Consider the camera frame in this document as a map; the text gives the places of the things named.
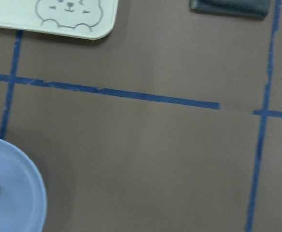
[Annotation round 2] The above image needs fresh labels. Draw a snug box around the blue round plate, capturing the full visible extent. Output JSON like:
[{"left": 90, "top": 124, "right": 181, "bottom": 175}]
[{"left": 0, "top": 139, "right": 47, "bottom": 232}]

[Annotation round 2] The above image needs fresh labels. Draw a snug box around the grey yellow folded cloth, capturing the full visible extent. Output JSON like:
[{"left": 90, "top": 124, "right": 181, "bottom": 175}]
[{"left": 190, "top": 0, "right": 270, "bottom": 19}]

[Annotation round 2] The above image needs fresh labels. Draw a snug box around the cream bear tray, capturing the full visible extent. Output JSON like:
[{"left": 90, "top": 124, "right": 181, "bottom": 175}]
[{"left": 0, "top": 0, "right": 118, "bottom": 40}]

